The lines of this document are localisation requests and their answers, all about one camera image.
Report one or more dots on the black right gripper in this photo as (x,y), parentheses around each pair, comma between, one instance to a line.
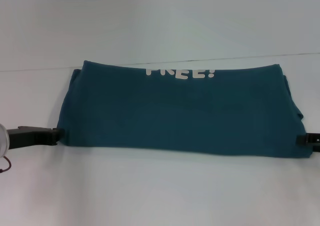
(317,146)

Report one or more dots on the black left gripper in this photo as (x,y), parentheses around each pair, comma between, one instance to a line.
(27,137)

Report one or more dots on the teal blue shirt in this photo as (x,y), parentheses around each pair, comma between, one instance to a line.
(175,111)

